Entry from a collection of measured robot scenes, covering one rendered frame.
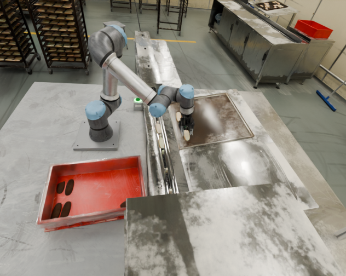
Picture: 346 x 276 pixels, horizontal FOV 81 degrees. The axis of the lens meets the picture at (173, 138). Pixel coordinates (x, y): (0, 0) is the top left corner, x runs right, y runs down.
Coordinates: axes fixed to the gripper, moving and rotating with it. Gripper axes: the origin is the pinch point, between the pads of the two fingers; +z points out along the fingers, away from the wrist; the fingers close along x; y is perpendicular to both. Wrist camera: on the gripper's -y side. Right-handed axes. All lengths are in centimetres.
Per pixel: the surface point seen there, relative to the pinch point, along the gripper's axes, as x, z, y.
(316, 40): 248, 56, -240
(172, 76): -3, 15, -96
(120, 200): -40, 5, 39
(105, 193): -48, 4, 35
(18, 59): -228, 39, -225
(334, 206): 82, 27, 46
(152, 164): -22.8, 4.9, 18.5
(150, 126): -24.0, 5.4, -15.2
